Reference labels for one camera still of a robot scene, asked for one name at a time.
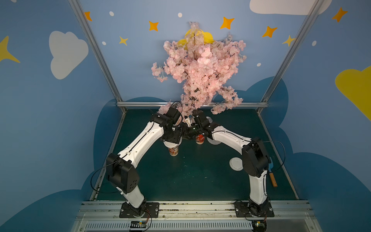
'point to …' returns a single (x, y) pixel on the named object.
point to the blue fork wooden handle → (270, 166)
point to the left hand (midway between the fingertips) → (172, 137)
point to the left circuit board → (138, 224)
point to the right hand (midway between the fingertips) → (177, 134)
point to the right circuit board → (259, 225)
